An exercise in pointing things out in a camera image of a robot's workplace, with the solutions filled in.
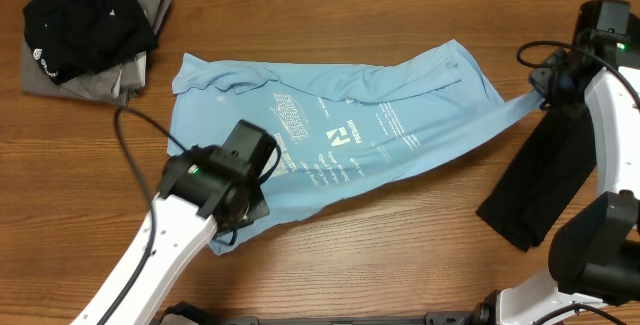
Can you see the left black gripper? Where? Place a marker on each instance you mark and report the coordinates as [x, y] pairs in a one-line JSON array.
[[258, 208]]

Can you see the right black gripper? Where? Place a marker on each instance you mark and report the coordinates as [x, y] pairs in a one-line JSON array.
[[542, 81]]

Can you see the light blue t-shirt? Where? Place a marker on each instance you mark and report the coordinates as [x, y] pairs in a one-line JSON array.
[[342, 129]]

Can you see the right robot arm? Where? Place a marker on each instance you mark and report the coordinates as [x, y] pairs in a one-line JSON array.
[[593, 264]]

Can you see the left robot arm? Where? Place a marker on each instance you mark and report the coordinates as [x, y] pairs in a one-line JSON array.
[[204, 193]]

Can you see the black garment on right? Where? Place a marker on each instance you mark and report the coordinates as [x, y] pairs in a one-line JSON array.
[[543, 178]]

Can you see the grey folded shirt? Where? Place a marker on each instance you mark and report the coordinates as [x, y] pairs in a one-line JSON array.
[[115, 85]]

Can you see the black folded shirt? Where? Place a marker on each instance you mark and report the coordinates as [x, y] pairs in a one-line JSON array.
[[70, 38]]

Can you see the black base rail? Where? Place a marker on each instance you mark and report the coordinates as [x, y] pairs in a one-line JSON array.
[[186, 314]]

